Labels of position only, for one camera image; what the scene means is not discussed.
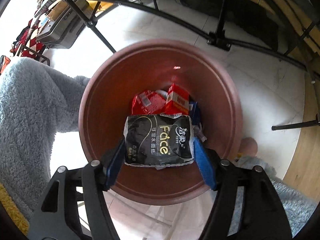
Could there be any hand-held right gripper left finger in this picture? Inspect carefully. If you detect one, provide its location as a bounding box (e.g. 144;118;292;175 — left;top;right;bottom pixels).
27;137;127;240

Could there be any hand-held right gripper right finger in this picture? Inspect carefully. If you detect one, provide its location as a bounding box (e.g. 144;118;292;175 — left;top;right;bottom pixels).
192;135;293;240

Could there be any black tissue packet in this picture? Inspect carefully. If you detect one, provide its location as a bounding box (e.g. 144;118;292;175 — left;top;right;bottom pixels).
123;114;197;168

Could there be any blue rectangular pack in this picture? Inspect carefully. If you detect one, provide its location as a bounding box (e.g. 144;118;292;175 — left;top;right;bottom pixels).
189;101;202;125

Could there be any red cigarette pack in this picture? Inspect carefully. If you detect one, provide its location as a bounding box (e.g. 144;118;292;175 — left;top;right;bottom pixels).
165;83;190;115

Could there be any red snack wrapper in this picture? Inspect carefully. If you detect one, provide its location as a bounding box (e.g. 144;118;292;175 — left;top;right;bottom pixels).
131;90;167;115

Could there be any brown plastic bin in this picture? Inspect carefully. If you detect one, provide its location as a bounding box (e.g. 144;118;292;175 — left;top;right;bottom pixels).
79;39;242;205

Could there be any person's right leg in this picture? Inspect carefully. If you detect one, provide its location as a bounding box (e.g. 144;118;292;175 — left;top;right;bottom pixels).
226;137;318;240

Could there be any person's leg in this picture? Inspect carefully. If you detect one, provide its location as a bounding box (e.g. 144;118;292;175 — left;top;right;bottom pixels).
0;57;90;220
226;137;318;240

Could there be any person's left leg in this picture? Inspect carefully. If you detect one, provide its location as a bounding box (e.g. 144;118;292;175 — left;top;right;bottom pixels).
0;57;90;220

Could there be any yellow fleece cloth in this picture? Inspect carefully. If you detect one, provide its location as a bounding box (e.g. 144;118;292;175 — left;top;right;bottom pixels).
0;182;28;235

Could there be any black hard case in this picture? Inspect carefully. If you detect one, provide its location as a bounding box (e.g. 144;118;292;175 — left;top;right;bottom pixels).
36;6;87;49

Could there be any cardboard box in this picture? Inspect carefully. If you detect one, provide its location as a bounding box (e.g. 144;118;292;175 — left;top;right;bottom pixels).
47;0;70;20

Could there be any black folding table frame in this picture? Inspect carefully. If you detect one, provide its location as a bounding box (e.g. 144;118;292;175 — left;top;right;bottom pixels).
42;0;320;130

